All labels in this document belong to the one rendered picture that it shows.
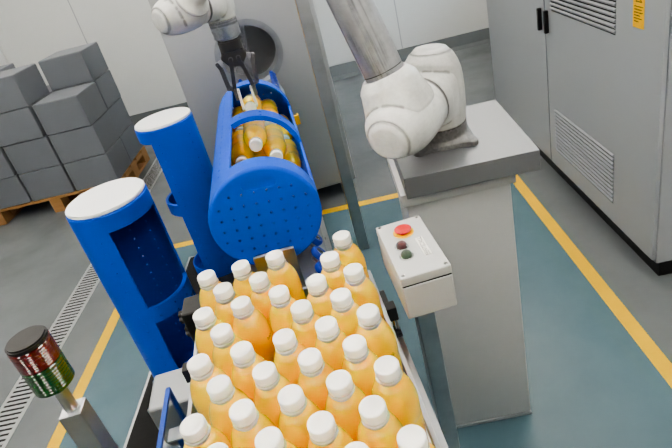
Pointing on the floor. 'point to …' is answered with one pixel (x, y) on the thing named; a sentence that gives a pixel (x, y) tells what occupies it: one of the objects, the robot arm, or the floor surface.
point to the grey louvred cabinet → (591, 74)
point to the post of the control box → (432, 354)
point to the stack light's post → (86, 427)
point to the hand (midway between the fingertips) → (247, 97)
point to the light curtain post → (324, 89)
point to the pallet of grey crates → (62, 131)
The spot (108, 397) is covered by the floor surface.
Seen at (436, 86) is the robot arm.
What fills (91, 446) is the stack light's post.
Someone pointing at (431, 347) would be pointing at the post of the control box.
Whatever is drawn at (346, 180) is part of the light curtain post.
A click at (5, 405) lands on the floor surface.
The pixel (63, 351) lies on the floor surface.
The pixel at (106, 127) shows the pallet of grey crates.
